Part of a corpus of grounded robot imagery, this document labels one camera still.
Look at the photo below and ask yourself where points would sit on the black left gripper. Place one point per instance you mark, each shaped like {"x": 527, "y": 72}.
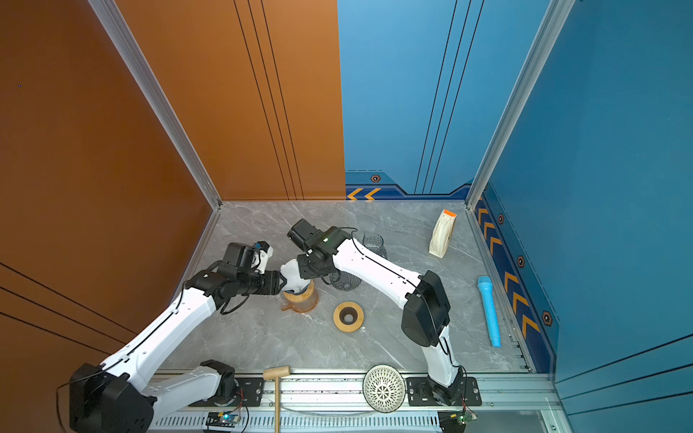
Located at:
{"x": 273, "y": 284}

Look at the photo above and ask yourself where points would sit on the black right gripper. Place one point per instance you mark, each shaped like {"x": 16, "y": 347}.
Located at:
{"x": 305, "y": 272}

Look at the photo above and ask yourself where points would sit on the white paper coffee filter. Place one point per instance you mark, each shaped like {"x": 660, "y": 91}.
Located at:
{"x": 294, "y": 283}

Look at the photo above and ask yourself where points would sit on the wooden ring holder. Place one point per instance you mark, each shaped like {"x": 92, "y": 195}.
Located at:
{"x": 348, "y": 317}
{"x": 302, "y": 297}

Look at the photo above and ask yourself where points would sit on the orange glass carafe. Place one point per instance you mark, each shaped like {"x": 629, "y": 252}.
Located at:
{"x": 300, "y": 306}

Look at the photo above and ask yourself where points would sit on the grey glass pitcher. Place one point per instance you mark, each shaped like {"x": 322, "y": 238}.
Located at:
{"x": 375, "y": 243}

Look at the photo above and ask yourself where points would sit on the coffee filter pack orange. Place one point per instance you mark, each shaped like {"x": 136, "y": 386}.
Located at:
{"x": 442, "y": 233}

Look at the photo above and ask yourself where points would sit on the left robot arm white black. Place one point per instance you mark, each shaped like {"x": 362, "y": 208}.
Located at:
{"x": 116, "y": 396}

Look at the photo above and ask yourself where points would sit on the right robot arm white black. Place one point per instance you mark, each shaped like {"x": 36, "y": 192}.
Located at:
{"x": 421, "y": 297}

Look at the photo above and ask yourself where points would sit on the grey glass dripper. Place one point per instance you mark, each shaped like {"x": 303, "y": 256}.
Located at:
{"x": 344, "y": 281}

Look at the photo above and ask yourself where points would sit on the wooden mallet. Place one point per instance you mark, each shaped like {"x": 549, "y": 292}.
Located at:
{"x": 275, "y": 375}

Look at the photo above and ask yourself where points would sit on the white woven trivet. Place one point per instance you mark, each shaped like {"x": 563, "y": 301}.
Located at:
{"x": 384, "y": 388}

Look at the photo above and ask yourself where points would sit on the left green circuit board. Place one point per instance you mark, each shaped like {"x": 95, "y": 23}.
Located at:
{"x": 222, "y": 420}

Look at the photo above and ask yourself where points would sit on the green circuit board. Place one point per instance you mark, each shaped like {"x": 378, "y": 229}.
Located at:
{"x": 455, "y": 421}
{"x": 222, "y": 420}

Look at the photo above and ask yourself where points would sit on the light blue cylinder roll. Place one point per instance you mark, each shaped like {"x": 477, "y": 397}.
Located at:
{"x": 486, "y": 288}

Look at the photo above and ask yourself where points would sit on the right green circuit board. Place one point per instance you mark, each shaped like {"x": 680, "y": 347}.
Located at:
{"x": 455, "y": 421}

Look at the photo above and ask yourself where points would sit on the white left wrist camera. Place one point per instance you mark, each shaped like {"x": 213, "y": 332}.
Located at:
{"x": 262, "y": 253}

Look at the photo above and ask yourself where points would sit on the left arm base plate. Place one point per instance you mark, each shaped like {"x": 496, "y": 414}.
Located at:
{"x": 248, "y": 393}

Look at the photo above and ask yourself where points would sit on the aluminium front rail frame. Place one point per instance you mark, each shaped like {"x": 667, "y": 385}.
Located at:
{"x": 343, "y": 391}

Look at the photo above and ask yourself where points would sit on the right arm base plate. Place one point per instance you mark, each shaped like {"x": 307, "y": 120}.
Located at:
{"x": 419, "y": 393}

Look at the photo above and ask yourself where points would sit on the left aluminium corner post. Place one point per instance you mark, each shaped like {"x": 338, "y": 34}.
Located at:
{"x": 118, "y": 31}

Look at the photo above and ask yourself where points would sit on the aluminium corner post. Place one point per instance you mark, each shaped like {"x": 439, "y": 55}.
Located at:
{"x": 118, "y": 31}
{"x": 542, "y": 45}

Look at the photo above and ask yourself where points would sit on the right aluminium corner post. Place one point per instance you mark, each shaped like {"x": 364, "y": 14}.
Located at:
{"x": 542, "y": 45}

